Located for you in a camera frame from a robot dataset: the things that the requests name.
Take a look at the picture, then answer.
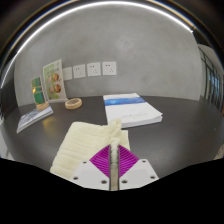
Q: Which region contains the beige tape roll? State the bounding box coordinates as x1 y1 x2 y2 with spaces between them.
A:
64 97 84 111

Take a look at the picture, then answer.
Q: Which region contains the green food menu stand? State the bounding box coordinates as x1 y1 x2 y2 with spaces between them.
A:
42 58 69 103

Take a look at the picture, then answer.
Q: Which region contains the acrylic sign on wooden base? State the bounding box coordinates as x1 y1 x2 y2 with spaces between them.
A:
30 75 51 112

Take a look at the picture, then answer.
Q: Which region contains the ceiling light strip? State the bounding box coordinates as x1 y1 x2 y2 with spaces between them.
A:
0 0 195 88

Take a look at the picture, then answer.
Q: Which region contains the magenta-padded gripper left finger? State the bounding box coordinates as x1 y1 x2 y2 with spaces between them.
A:
70 143 113 191

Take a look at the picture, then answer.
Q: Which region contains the white wall socket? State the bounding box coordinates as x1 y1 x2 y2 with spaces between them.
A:
62 66 74 82
72 64 87 80
86 61 102 78
101 61 118 77

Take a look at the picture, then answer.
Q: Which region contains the white book with blue band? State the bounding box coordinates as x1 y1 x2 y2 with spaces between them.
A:
102 92 164 130

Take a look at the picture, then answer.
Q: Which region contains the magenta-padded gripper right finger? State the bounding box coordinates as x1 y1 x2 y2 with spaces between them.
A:
116 143 160 191

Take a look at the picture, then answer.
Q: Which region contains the cream ribbed towel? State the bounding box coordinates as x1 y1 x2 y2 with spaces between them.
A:
49 117 131 180

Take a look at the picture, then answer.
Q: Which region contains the black-framed glass partition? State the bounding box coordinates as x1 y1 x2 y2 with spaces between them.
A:
197 43 224 113

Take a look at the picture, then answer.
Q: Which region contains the grey photo cover book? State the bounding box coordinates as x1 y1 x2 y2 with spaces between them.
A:
16 105 55 135

